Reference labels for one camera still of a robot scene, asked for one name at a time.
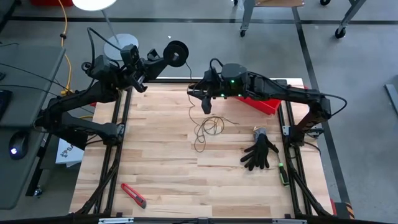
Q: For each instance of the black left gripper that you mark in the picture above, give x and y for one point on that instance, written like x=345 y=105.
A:
x=132 y=71

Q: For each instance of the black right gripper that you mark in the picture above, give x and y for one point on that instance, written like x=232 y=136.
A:
x=214 y=89

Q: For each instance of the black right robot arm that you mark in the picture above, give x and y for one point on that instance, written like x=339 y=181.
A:
x=280 y=91

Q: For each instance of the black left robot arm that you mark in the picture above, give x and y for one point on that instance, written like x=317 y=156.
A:
x=77 y=96

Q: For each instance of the red plastic bin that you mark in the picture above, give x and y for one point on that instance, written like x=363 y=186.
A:
x=264 y=105

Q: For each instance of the red clamp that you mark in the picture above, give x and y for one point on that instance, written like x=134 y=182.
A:
x=333 y=207
x=307 y=89
x=93 y=104

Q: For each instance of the black work glove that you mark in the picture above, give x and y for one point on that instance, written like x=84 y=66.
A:
x=259 y=152

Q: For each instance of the white round floor lamp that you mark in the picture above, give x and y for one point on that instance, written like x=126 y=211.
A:
x=93 y=3

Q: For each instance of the grey cart with wooden shelf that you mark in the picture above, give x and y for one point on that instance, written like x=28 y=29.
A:
x=247 y=18

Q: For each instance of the white printed box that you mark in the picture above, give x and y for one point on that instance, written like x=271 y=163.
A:
x=70 y=154

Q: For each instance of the grey desk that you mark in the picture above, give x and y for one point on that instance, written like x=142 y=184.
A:
x=31 y=56

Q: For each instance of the red utility knife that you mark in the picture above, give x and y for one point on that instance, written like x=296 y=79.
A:
x=133 y=195

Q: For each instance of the red floor object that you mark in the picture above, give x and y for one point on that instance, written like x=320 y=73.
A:
x=51 y=2

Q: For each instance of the black computer mouse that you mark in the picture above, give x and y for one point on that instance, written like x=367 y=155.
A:
x=18 y=146

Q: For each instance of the grey floor bar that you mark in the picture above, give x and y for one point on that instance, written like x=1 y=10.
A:
x=392 y=99

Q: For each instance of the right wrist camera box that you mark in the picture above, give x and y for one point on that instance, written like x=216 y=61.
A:
x=211 y=75

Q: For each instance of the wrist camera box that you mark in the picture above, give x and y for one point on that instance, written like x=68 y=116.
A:
x=130 y=55
x=211 y=75

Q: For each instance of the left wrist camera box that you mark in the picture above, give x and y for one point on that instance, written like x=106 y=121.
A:
x=130 y=55

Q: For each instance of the black aluminium table frame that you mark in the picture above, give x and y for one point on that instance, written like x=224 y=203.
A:
x=127 y=105

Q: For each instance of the black table-level camera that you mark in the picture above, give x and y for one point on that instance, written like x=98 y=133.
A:
x=202 y=221

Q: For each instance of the silver frame bracket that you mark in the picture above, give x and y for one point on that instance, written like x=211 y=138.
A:
x=289 y=221
x=116 y=221

